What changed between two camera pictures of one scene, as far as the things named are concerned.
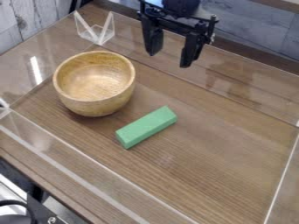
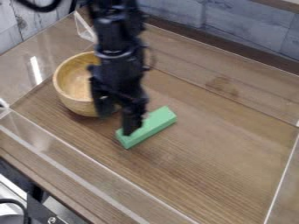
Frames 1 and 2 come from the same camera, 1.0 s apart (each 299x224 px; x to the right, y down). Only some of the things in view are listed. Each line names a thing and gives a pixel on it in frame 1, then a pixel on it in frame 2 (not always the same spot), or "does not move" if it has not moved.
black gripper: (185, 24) → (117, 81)
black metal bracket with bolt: (41, 213) does not move
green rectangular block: (145, 126) does not move
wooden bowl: (94, 82) does not move
